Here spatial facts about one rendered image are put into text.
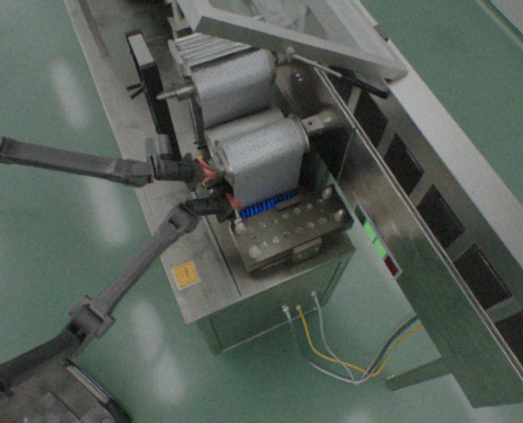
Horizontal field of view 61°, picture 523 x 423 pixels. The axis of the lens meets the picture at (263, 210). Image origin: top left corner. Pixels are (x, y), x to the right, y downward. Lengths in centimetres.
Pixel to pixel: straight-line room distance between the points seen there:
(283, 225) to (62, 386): 132
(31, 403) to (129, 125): 131
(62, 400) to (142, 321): 53
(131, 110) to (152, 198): 44
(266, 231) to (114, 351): 131
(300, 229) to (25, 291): 175
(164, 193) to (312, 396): 128
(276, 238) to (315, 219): 15
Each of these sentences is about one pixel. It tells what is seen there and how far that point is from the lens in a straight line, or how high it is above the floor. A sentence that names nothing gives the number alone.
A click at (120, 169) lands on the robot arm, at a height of 139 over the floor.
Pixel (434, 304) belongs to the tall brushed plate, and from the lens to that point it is 126.
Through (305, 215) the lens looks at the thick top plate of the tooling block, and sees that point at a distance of 154.
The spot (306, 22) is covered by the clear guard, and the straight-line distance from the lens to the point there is 95.
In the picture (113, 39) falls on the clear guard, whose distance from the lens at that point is 222.
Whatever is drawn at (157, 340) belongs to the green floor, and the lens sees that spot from 251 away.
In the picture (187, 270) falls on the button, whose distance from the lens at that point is 159.
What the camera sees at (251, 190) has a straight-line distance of 146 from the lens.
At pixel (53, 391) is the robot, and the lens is 236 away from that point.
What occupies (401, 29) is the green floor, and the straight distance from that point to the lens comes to 381.
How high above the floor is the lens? 241
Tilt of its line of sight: 64 degrees down
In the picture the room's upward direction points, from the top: 2 degrees clockwise
